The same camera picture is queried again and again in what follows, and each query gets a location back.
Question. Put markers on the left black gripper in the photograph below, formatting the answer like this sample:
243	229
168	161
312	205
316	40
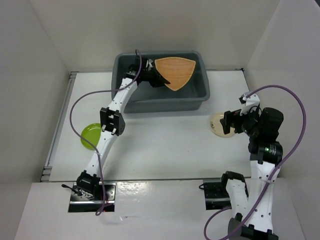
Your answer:
159	80

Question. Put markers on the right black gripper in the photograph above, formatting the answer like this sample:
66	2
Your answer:
234	116

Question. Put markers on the orange woven fan basket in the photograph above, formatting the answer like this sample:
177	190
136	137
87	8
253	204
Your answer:
176	70

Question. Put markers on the lime green plate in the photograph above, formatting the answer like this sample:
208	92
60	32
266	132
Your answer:
92	133

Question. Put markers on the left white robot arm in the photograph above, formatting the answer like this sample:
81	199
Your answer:
112	123

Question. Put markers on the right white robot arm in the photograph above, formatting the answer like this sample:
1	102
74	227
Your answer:
252	204

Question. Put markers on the grey plastic bin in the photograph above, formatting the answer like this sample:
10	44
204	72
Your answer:
147	99

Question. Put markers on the cream plate with black pattern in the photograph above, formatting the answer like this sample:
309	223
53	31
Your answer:
217	128

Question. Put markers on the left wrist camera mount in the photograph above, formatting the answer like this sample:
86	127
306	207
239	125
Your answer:
149	64

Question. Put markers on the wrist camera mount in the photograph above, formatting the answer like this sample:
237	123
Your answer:
249	102
149	64

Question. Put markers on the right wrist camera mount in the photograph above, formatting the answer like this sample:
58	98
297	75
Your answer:
249	102

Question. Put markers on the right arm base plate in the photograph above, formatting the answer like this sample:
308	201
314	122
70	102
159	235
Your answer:
215	195

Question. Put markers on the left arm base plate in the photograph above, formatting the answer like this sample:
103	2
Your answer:
81	202

